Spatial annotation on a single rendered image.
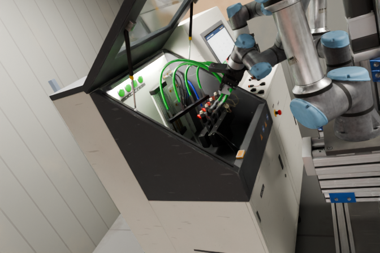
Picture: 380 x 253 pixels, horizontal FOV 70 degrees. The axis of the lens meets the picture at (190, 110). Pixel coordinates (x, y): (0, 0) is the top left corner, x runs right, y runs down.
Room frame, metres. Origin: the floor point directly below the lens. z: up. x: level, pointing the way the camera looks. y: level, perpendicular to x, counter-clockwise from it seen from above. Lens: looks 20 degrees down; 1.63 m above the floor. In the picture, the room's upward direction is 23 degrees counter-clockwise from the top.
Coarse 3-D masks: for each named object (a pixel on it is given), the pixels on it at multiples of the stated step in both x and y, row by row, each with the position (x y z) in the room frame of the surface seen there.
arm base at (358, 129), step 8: (360, 112) 0.75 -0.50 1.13; (368, 112) 0.75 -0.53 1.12; (376, 112) 0.76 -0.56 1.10; (336, 120) 0.82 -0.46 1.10; (344, 120) 0.78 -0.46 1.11; (352, 120) 0.76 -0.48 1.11; (360, 120) 0.75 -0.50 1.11; (368, 120) 0.74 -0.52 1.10; (376, 120) 0.75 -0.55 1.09; (336, 128) 0.81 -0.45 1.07; (344, 128) 0.79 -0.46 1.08; (352, 128) 0.76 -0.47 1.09; (360, 128) 0.75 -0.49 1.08; (368, 128) 0.74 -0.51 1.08; (376, 128) 0.75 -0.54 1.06; (336, 136) 0.81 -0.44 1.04; (344, 136) 0.78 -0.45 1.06; (352, 136) 0.76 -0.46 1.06; (360, 136) 0.74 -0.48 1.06; (368, 136) 0.73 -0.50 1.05; (376, 136) 0.73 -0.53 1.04
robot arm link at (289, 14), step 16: (256, 0) 0.82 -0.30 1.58; (272, 0) 0.77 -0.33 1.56; (288, 0) 0.75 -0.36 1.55; (288, 16) 0.76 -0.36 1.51; (304, 16) 0.77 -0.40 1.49; (288, 32) 0.77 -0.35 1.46; (304, 32) 0.76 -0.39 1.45; (288, 48) 0.78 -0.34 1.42; (304, 48) 0.75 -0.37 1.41; (304, 64) 0.75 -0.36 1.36; (320, 64) 0.76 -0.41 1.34; (304, 80) 0.75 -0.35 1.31; (320, 80) 0.74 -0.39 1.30; (304, 96) 0.75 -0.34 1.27; (320, 96) 0.72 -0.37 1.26; (336, 96) 0.73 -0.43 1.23; (304, 112) 0.74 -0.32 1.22; (320, 112) 0.71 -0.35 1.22; (336, 112) 0.72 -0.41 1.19
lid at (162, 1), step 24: (144, 0) 1.07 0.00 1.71; (168, 0) 1.35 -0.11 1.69; (192, 0) 1.64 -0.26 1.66; (120, 24) 1.07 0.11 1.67; (144, 24) 1.31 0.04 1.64; (168, 24) 1.65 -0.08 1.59; (120, 48) 1.27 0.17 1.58; (144, 48) 1.51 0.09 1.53; (96, 72) 1.19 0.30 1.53; (120, 72) 1.46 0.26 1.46
